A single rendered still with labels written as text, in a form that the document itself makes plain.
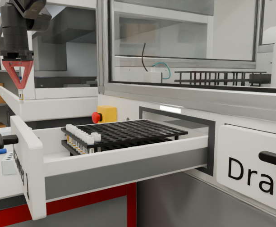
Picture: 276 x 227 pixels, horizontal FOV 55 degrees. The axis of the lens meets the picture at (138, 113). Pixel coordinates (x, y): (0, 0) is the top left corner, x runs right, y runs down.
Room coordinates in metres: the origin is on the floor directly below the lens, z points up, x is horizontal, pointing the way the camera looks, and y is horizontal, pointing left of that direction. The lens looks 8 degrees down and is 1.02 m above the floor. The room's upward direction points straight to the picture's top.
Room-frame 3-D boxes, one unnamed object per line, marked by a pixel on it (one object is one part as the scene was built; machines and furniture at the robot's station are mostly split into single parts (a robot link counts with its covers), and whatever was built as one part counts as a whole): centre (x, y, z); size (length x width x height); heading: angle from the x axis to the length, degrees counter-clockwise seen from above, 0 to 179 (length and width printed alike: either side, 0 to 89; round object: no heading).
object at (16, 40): (0.69, 0.31, 1.10); 0.10 x 0.07 x 0.07; 12
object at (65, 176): (0.57, 0.03, 0.86); 0.40 x 0.26 x 0.06; 120
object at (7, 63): (0.70, 0.31, 1.03); 0.07 x 0.07 x 0.09; 12
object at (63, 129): (0.51, 0.12, 0.90); 0.18 x 0.02 x 0.01; 30
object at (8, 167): (0.71, 0.30, 0.78); 0.12 x 0.08 x 0.04; 105
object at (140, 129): (0.56, 0.03, 0.87); 0.22 x 0.18 x 0.06; 120
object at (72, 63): (2.28, 0.50, 1.13); 1.78 x 1.14 x 0.45; 30
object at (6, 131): (1.00, 0.49, 0.79); 0.13 x 0.09 x 0.05; 134
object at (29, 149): (0.46, 0.21, 0.87); 0.29 x 0.02 x 0.11; 30
